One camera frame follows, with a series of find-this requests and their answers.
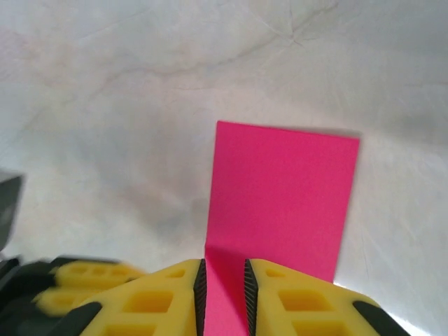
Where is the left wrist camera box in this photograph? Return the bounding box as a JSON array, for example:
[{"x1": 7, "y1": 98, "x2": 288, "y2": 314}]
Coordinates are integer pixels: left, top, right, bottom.
[{"x1": 0, "y1": 171, "x2": 26, "y2": 253}]

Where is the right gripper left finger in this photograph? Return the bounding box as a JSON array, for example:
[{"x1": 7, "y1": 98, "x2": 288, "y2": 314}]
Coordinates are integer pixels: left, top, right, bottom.
[{"x1": 52, "y1": 258, "x2": 209, "y2": 336}]

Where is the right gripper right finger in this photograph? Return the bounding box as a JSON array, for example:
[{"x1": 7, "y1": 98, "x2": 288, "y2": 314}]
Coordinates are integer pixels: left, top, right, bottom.
[{"x1": 244, "y1": 258, "x2": 396, "y2": 336}]

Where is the pink paper sheet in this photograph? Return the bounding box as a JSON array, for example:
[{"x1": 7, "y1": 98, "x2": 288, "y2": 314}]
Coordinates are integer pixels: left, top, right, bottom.
[{"x1": 204, "y1": 120, "x2": 361, "y2": 336}]

